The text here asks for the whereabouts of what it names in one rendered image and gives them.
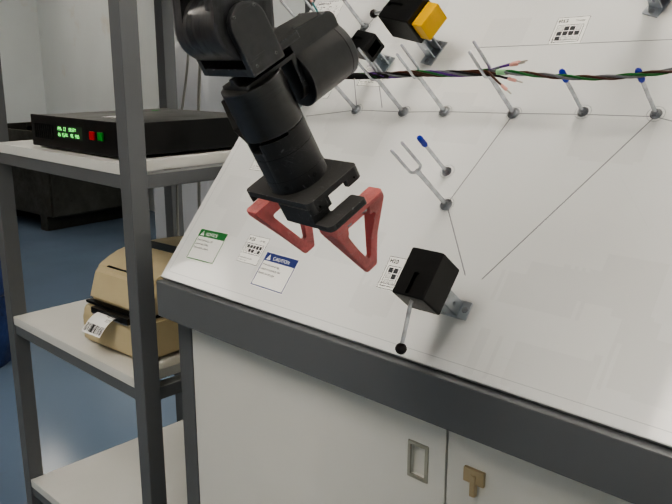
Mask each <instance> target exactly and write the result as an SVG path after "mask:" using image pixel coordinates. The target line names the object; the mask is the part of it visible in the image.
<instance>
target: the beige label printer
mask: <svg viewBox="0 0 672 504"><path fill-rule="evenodd" d="M182 237H183V236H176V237H167V238H160V239H154V240H151V245H152V262H153V279H154V295H155V312H156V328H157V345H158V357H161V356H164V355H166V354H169V353H172V352H175V351H178V350H179V333H178V323H176V322H173V321H171V320H168V319H166V318H163V317H161V316H159V315H158V303H157V286H156V281H157V280H161V279H164V278H162V277H161V275H162V273H163V271H164V269H165V268H166V266H167V264H168V262H169V261H170V259H171V257H172V255H173V253H174V252H175V250H176V248H177V246H178V245H179V243H180V241H181V239H182ZM90 296H93V298H90V299H86V302H88V304H87V305H86V306H85V308H84V314H83V319H84V325H85V324H86V322H87V321H88V320H89V319H90V317H91V316H92V315H94V314H95V313H97V312H100V313H102V314H105V315H108V316H111V317H113V318H116V319H114V320H113V321H112V322H110V323H109V324H108V326H107V327H106V328H105V330H104V331H103V333H102V334H101V336H100V338H97V337H95V336H92V335H90V334H87V333H85V337H87V338H88V339H89V340H92V341H94V342H97V343H99V344H102V345H104V346H106V347H109V348H111V349H114V350H116V351H119V352H121V353H123V354H126V355H128V356H131V357H132V344H131V330H130V315H129V301H128V286H127V272H126V257H125V247H123V248H121V249H118V250H117V251H115V252H114V253H112V254H111V255H109V256H108V257H107V258H106V259H105V260H103V261H102V262H101V263H100V264H99V266H98V268H97V270H96V271H95V275H94V280H93V285H92V290H91V295H90Z"/></svg>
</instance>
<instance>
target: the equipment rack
mask: <svg viewBox="0 0 672 504"><path fill-rule="evenodd" d="M108 11H109V25H110V40H111V54H112V69H113V83H114V98H115V112H116V127H117V141H118V156H119V158H115V157H109V156H102V155H96V154H90V153H84V152H78V151H71V150H65V149H59V148H53V147H46V146H40V145H34V144H33V140H21V141H9V136H8V127H7V117H6V107H5V97H4V88H3V78H2V68H1V59H0V260H1V269H2V278H3V287H4V296H5V306H6V315H7V324H8V333H9V342H10V351H11V360H12V369H13V378H14V387H15V396H16V406H17V415H18V424H19V433H20V442H21V451H22V460H23V469H24V478H25V487H26V496H27V504H188V503H187V484H186V465H185V446H184V428H183V409H182V390H181V371H180V352H179V350H178V351H175V352H172V353H169V354H166V355H164V356H161V357H158V345H157V328H156V312H155V295H154V279H153V262H152V245H151V229H150V212H149V196H148V189H150V188H158V187H164V197H165V215H166V233H167V237H176V236H177V218H176V185H178V209H179V235H180V236H184V222H183V202H182V184H187V183H195V182H202V181H210V180H215V179H216V177H217V175H218V173H219V171H220V170H221V168H222V166H223V164H224V163H225V161H226V159H227V157H228V155H229V154H230V152H231V150H232V148H233V147H226V148H216V149H206V150H196V151H186V152H176V153H166V154H156V155H146V146H145V129H144V113H143V96H142V79H141V63H140V46H139V29H138V13H137V0H108ZM154 15H155V33H156V51H157V70H158V88H159V106H160V108H169V109H178V101H177V81H176V60H175V40H174V21H173V12H172V3H171V0H154ZM217 163H223V164H217ZM209 164H214V165H209ZM200 165H206V166H200ZM12 166H16V167H21V168H26V169H30V170H35V171H40V172H45V173H49V174H54V175H59V176H64V177H68V178H73V179H78V180H82V181H87V182H92V183H97V184H101V185H106V186H111V187H116V188H120V189H121V199H122V214H123V228H124V243H125V257H126V272H127V286H128V301H129V315H130V330H131V344H132V357H131V356H128V355H126V354H123V353H121V352H119V351H116V350H114V349H111V348H109V347H106V346H104V345H102V344H99V343H97V342H94V341H92V340H89V339H88V338H87V337H85V332H83V331H82V329H83V327H84V319H83V314H84V308H85V306H86V305H87V304H88V302H86V299H85V300H81V301H77V302H72V303H68V304H64V305H60V306H55V307H51V308H47V309H43V310H39V311H34V312H30V313H27V311H26V301H25V291H24V282H23V272H22V262H21V252H20V243H19V233H18V223H17V214H16V204H15V194H14V185H13V175H12ZM191 166H197V167H191ZM183 167H189V168H183ZM176 168H178V169H176ZM157 170H163V171H157ZM149 171H155V172H149ZM30 342H32V343H33V344H35V345H37V346H39V347H41V348H43V349H44V350H46V351H48V352H50V353H52V354H54V355H55V356H57V357H59V358H61V359H63V360H65V361H66V362H68V363H70V364H72V365H74V366H76V367H77V368H79V369H81V370H83V371H85V372H87V373H88V374H90V375H92V376H94V377H96V378H98V379H99V380H101V381H103V382H105V383H107V384H109V385H110V386H112V387H114V388H116V389H118V390H119V391H121V392H123V393H125V394H127V395H129V396H130V397H132V398H134V399H135V402H136V417H137V431H138V438H135V439H133V440H130V441H128V442H125V443H123V444H120V445H117V446H115V447H112V448H110V449H107V450H105V451H102V452H100V453H97V454H95V455H92V456H90V457H87V458H85V459H82V460H79V461H77V462H74V463H72V464H69V465H67V466H64V467H62V468H59V469H57V470H54V471H52V472H49V473H46V474H44V475H43V466H42V456H41V446H40V437H39V427H38V417H37V407H36V398H35V388H34V378H33V369H32V359H31V349H30ZM173 374H174V376H173V377H170V378H167V379H164V380H161V381H160V379H162V378H165V377H168V376H170V375H173ZM172 395H175V396H176V414H177V422H176V423H173V424H171V425H168V426H166V427H163V428H162V411H161V399H164V398H166V397H169V396H172Z"/></svg>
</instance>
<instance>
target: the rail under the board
mask: <svg viewBox="0 0 672 504"><path fill-rule="evenodd" d="M156 286H157V303H158V315H159V316H161V317H163V318H166V319H168V320H171V321H173V322H176V323H178V324H181V325H183V326H186V327H188V328H191V329H194V330H196V331H199V332H201V333H204V334H206V335H209V336H211V337H214V338H216V339H219V340H221V341H224V342H226V343H229V344H231V345H234V346H236V347H239V348H241V349H244V350H247V351H249V352H252V353H254V354H257V355H259V356H262V357H264V358H267V359H269V360H272V361H274V362H277V363H279V364H282V365H284V366H287V367H289V368H292V369H294V370H297V371H300V372H302V373H305V374H307V375H310V376H312V377H315V378H317V379H320V380H322V381H325V382H327V383H330V384H332V385H335V386H337V387H340V388H342V389H345V390H347V391H350V392H353V393H355V394H358V395H360V396H363V397H365V398H368V399H370V400H373V401H375V402H378V403H380V404H383V405H385V406H388V407H390V408H393V409H395V410H398V411H400V412H403V413H406V414H408V415H411V416H413V417H416V418H418V419H421V420H423V421H426V422H428V423H431V424H433V425H436V426H438V427H441V428H443V429H446V430H448V431H451V432H453V433H456V434H459V435H461V436H464V437H466V438H469V439H471V440H474V441H476V442H479V443H481V444H484V445H486V446H489V447H491V448H494V449H496V450H499V451H501V452H504V453H506V454H509V455H511V456H514V457H517V458H519V459H522V460H524V461H527V462H529V463H532V464H534V465H537V466H539V467H542V468H544V469H547V470H549V471H552V472H554V473H557V474H559V475H562V476H564V477H567V478H570V479H572V480H575V481H577V482H580V483H582V484H585V485H587V486H590V487H592V488H595V489H597V490H600V491H602V492H605V493H607V494H610V495H612V496H615V497H617V498H620V499H623V500H625V501H628V502H630V503H633V504H672V449H670V448H667V447H664V446H661V445H658V444H655V443H652V442H649V441H646V440H643V439H640V438H637V437H634V436H631V435H628V434H625V433H623V432H620V431H617V430H614V429H611V428H608V427H605V426H602V425H599V424H596V423H593V422H590V421H587V420H584V419H581V418H578V417H575V416H572V415H569V414H566V413H563V412H560V411H557V410H554V409H551V408H548V407H545V406H542V405H539V404H536V403H533V402H530V401H527V400H524V399H521V398H518V397H515V396H512V395H509V394H506V393H503V392H500V391H497V390H494V389H491V388H488V387H485V386H483V385H480V384H477V383H474V382H471V381H468V380H465V379H462V378H459V377H456V376H453V375H450V374H447V373H444V372H441V371H438V370H435V369H432V368H429V367H426V366H423V365H420V364H417V363H414V362H411V361H408V360H405V359H402V358H399V357H396V356H393V355H390V354H387V353H384V352H381V351H378V350H375V349H372V348H369V347H366V346H363V345H360V344H357V343H354V342H351V341H348V340H345V339H342V338H340V337H337V336H334V335H331V334H328V333H325V332H322V331H319V330H316V329H313V328H310V327H307V326H304V325H301V324H298V323H295V322H292V321H289V320H286V319H283V318H280V317H277V316H274V315H271V314H268V313H265V312H262V311H259V310H256V309H253V308H250V307H247V306H244V305H241V304H238V303H235V302H232V301H229V300H226V299H223V298H220V297H217V296H214V295H211V294H208V293H205V292H202V291H200V290H197V289H194V288H191V287H188V286H185V285H182V284H179V283H176V282H173V281H170V280H167V279H161V280H157V281H156Z"/></svg>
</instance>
